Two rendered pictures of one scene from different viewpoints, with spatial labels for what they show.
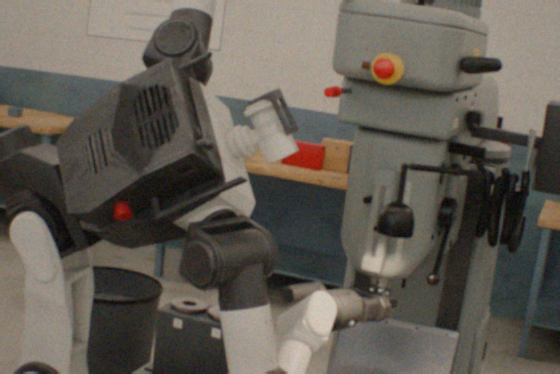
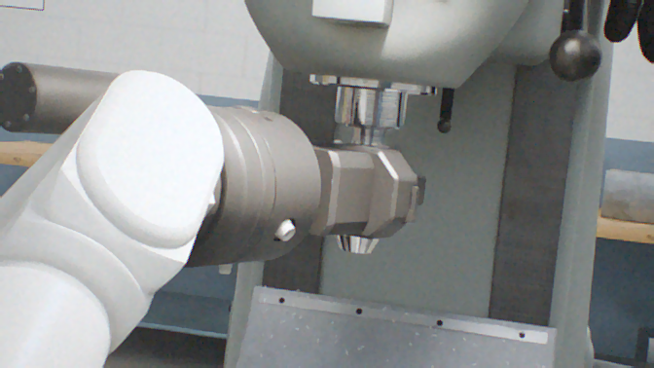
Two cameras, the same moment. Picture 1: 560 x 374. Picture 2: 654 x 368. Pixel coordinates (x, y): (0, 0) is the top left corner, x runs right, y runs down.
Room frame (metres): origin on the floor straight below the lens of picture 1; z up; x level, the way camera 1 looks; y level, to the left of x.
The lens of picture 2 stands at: (1.23, -0.12, 1.30)
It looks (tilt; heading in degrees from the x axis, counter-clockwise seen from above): 5 degrees down; 351
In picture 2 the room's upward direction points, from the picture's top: 6 degrees clockwise
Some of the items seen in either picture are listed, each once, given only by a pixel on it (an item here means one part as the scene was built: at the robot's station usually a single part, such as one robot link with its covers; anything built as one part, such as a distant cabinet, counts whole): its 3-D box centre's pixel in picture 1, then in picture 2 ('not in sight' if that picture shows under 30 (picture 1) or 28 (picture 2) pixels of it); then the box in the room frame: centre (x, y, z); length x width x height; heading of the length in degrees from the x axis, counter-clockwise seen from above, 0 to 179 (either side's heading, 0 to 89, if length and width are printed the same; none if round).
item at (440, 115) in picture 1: (412, 103); not in sight; (1.96, -0.26, 1.68); 0.34 x 0.24 x 0.10; 161
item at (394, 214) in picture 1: (397, 217); not in sight; (1.70, -0.23, 1.48); 0.07 x 0.07 x 0.06
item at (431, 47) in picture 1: (416, 45); not in sight; (1.93, -0.25, 1.81); 0.47 x 0.26 x 0.16; 161
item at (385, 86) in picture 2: not in sight; (374, 84); (1.92, -0.25, 1.31); 0.09 x 0.09 x 0.01
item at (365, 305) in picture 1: (351, 307); (279, 189); (1.85, -0.19, 1.24); 0.13 x 0.12 x 0.10; 46
